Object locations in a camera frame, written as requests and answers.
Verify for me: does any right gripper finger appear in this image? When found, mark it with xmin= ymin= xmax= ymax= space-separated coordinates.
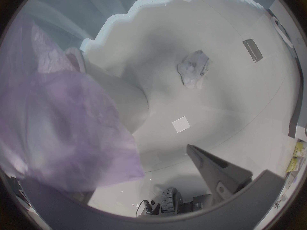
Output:
xmin=187 ymin=144 xmax=253 ymax=202

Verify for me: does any white trash bin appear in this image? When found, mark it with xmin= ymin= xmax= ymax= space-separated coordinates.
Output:
xmin=64 ymin=46 xmax=150 ymax=135

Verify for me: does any purple plastic bag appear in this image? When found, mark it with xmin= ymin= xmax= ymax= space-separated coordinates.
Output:
xmin=0 ymin=9 xmax=146 ymax=194

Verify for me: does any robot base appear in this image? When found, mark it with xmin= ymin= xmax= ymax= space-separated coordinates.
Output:
xmin=134 ymin=187 xmax=217 ymax=219

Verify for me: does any crumpled white paper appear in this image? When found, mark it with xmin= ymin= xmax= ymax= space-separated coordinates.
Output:
xmin=177 ymin=49 xmax=213 ymax=90

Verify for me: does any pale blue curtain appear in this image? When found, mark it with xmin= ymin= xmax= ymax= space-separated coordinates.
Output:
xmin=12 ymin=0 xmax=270 ymax=54

